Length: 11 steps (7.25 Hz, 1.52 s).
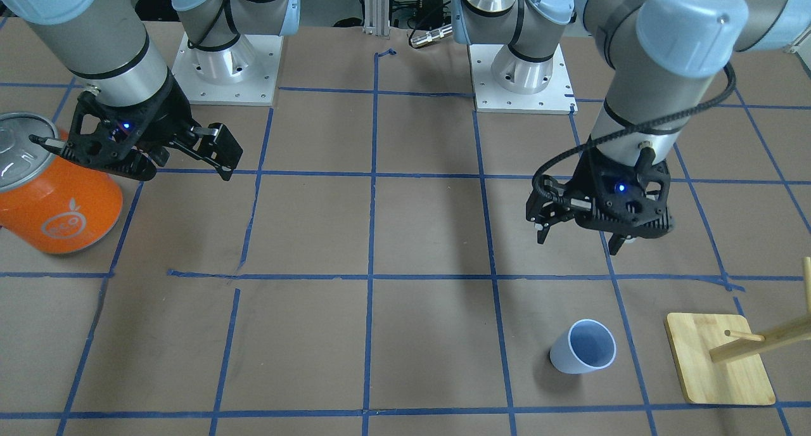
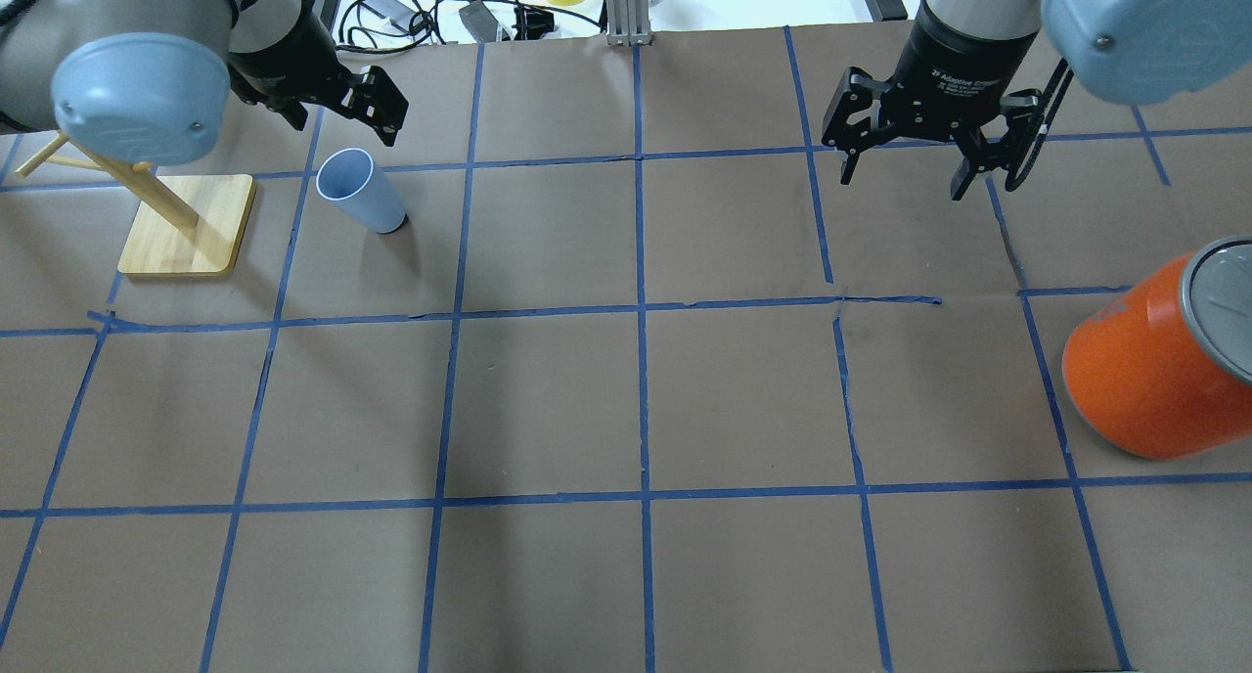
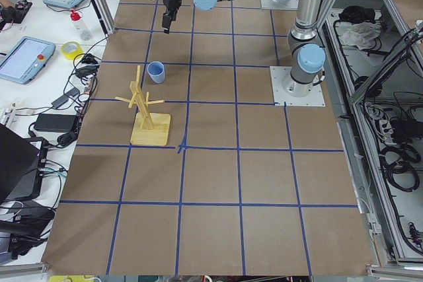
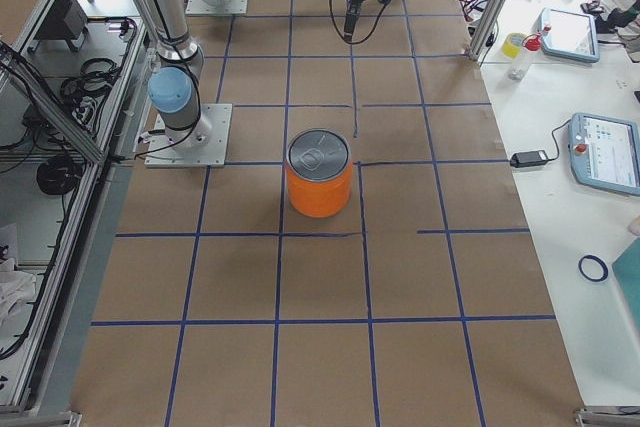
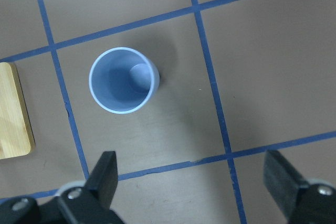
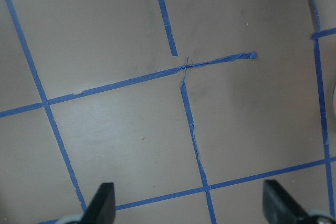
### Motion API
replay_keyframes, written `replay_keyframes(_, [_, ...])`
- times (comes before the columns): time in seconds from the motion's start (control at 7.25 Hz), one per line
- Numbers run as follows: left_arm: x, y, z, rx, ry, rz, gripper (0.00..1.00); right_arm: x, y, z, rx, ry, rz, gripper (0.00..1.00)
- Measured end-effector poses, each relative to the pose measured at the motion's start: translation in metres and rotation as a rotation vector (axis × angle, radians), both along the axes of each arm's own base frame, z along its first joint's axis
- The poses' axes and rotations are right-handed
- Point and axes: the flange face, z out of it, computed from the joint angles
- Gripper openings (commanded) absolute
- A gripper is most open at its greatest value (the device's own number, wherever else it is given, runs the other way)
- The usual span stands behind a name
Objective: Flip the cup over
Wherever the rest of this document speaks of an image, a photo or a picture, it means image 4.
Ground orange canister with grey lid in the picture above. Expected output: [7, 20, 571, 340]
[285, 128, 353, 218]

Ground yellow tape roll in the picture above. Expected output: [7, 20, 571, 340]
[501, 32, 527, 59]

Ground teach pendant tablet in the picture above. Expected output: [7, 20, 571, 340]
[537, 7, 600, 63]
[568, 113, 639, 197]

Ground black power adapter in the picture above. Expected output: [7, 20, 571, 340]
[509, 150, 550, 168]

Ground blue tape ring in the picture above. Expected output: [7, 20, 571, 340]
[577, 254, 609, 283]

